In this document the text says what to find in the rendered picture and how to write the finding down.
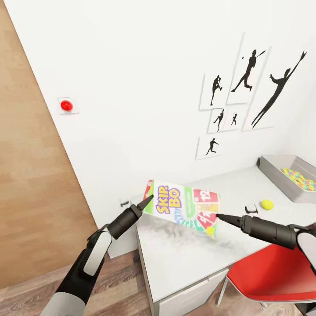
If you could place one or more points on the board game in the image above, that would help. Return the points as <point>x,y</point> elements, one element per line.
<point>188,206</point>

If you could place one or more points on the swivel chair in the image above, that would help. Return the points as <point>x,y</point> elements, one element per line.
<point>274,274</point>

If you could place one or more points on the electric switch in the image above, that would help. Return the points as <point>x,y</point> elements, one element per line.
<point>65,103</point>

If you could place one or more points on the tennis ball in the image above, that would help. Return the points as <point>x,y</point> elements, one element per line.
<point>267,204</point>

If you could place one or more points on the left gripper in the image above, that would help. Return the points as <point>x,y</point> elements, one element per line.
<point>132,214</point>

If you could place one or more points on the jigsaw puzzle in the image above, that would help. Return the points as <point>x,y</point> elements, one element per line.
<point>292,174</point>
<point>308,185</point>

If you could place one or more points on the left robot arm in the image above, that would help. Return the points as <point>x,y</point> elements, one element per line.
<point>74,292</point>

